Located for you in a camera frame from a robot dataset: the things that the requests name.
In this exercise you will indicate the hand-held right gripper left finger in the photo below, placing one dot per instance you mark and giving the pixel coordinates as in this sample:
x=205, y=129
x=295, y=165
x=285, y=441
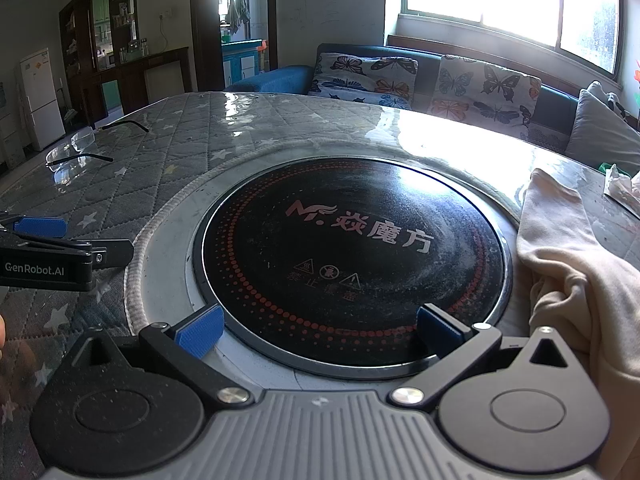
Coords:
x=200, y=331

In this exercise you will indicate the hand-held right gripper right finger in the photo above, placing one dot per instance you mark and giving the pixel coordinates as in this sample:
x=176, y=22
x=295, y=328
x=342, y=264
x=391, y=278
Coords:
x=439, y=331

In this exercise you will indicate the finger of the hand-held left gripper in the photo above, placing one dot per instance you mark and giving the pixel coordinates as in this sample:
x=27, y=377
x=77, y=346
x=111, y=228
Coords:
x=112, y=251
x=42, y=227

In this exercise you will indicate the cream shirt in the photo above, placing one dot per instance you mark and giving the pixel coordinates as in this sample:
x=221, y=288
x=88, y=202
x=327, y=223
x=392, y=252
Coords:
x=585, y=280

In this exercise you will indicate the hanging clothes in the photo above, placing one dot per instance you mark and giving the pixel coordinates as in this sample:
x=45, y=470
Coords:
x=239, y=10

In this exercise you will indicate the rimless eyeglasses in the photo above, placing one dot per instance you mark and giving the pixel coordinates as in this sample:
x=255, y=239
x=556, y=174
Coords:
x=70, y=145

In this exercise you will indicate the black round induction cooktop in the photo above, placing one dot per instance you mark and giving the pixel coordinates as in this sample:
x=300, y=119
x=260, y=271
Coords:
x=350, y=260

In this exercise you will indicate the white refrigerator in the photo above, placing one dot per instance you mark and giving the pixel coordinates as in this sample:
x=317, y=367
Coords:
x=42, y=100

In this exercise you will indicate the dark wooden cabinet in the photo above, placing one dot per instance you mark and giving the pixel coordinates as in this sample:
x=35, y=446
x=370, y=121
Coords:
x=125, y=80

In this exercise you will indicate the teal cabinet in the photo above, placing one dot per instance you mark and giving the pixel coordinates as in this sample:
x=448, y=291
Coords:
x=242, y=62

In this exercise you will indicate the crumpled white tissue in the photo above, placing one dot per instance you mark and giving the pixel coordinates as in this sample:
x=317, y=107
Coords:
x=620, y=187

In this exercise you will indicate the butterfly print cushion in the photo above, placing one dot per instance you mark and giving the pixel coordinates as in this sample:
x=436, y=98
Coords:
x=482, y=95
x=365, y=80

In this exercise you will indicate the blue sofa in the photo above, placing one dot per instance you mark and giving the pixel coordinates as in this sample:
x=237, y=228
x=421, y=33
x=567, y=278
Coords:
x=280, y=77

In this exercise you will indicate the grey pillow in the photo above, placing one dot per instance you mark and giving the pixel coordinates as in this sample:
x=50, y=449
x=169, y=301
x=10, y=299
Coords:
x=600, y=130

